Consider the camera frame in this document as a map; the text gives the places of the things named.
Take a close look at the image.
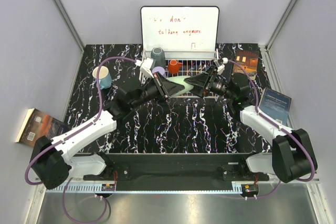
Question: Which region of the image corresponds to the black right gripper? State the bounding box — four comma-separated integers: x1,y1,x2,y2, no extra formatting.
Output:
184,66,235,101

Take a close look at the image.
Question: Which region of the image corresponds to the book with orange windows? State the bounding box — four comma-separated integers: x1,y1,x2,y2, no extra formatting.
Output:
235,50,258,80

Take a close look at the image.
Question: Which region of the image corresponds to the purple cup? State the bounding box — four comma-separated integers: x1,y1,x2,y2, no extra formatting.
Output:
152,66,166,78

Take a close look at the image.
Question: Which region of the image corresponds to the white slotted cable duct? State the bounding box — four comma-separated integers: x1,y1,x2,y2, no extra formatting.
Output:
50,183,116,194

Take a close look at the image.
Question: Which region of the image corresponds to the green cup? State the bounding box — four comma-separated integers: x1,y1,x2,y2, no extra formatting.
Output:
168,76,194,98

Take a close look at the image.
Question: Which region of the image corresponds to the light blue mug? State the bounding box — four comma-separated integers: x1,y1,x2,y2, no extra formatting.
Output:
92,66,112,89

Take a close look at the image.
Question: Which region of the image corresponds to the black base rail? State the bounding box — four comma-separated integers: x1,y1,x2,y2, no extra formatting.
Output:
84,153,269,193

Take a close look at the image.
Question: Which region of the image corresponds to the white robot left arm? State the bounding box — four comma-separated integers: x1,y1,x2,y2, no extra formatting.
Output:
28,72,193,189

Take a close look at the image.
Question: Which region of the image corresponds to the white wire dish rack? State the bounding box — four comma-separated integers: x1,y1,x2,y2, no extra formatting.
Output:
138,48,221,99

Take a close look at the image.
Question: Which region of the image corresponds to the orange mug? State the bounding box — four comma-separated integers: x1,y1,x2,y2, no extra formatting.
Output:
168,60,183,74

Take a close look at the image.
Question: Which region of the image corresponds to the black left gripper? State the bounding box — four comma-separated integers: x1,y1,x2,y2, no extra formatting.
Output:
131,72,184,110

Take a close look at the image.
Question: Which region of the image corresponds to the dark book orange sky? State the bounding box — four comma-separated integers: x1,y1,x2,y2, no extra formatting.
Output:
15,108,71,147

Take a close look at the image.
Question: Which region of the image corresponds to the white whiteboard black frame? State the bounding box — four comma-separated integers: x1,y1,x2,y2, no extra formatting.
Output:
140,6,219,52

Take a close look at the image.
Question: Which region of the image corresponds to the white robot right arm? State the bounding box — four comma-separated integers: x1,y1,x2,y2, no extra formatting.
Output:
185,66,317,183

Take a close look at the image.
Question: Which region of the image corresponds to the grey mug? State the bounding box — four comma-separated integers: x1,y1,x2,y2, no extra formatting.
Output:
151,47,166,68

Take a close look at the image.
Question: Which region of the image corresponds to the blue book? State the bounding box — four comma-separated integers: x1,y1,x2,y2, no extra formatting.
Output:
258,88,291,126

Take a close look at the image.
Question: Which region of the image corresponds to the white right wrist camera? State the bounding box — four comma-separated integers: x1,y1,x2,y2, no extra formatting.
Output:
214,58,228,75

